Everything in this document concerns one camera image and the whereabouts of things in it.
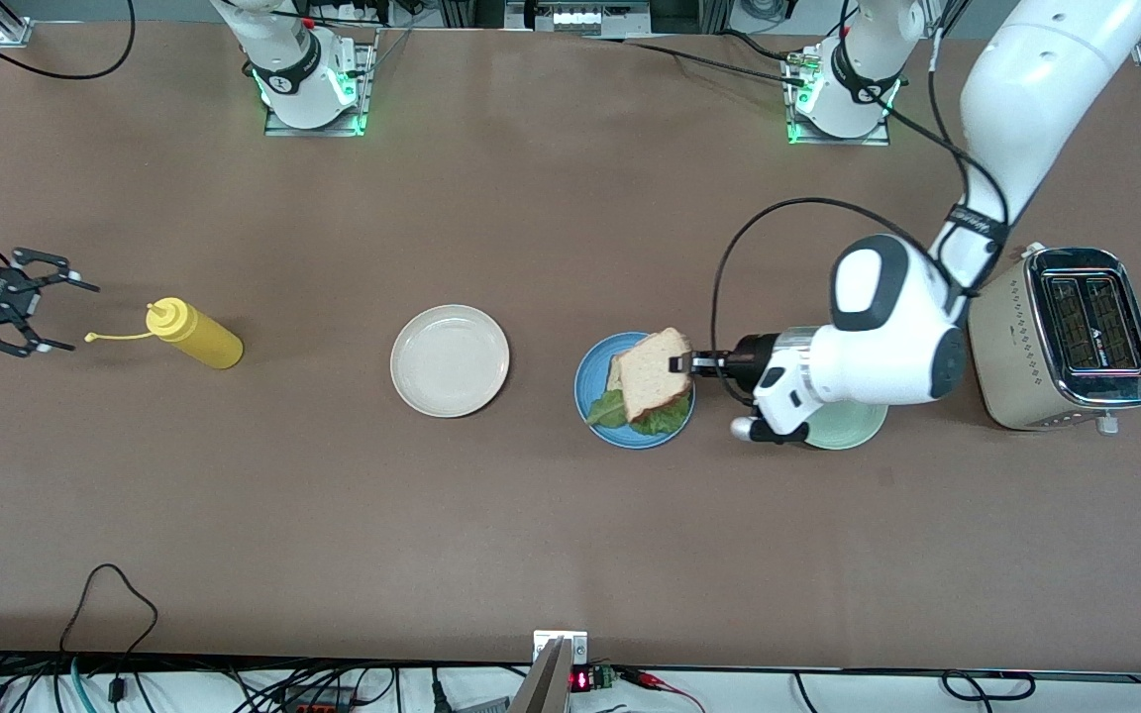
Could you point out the beige chrome toaster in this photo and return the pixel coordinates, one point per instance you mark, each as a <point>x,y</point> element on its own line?
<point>1026,376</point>

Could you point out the blue round plate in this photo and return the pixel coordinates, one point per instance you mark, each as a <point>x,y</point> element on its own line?
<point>630,442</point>

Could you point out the beige round plate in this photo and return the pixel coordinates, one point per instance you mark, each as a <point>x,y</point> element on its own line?
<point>450,361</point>

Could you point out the grey lit control box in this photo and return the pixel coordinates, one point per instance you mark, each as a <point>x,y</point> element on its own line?
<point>575,18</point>

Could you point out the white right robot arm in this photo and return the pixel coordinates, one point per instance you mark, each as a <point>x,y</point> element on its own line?
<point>293,59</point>

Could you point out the orange connector block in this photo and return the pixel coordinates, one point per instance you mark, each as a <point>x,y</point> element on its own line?
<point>323,706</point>

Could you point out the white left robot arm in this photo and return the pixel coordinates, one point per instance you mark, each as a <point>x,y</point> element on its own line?
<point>1036,89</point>

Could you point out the light green round plate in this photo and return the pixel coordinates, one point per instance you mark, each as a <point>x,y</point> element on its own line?
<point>863,421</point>

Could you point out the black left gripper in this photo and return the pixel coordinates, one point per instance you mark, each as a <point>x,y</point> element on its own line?
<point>751,360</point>

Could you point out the red digit display board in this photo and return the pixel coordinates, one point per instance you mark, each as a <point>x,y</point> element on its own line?
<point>585,679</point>

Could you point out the yellow mustard squeeze bottle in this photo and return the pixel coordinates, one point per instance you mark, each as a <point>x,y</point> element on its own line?
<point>199,342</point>

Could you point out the green lettuce leaf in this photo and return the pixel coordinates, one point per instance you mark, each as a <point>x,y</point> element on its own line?
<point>610,408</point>

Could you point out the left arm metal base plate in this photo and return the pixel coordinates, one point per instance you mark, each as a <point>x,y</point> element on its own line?
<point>873,141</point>

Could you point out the grey aluminium camera post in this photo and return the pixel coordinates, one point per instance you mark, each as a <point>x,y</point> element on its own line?
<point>541,688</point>

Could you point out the small black adapter plug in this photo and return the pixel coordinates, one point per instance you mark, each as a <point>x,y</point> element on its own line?
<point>117,688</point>

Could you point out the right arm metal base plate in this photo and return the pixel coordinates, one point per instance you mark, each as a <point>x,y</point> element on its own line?
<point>278,129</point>

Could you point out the white metal bracket plate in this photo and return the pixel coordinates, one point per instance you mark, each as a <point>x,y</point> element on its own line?
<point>575,644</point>

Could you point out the brown bread slice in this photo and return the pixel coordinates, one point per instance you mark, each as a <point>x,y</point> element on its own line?
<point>615,374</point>
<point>650,381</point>

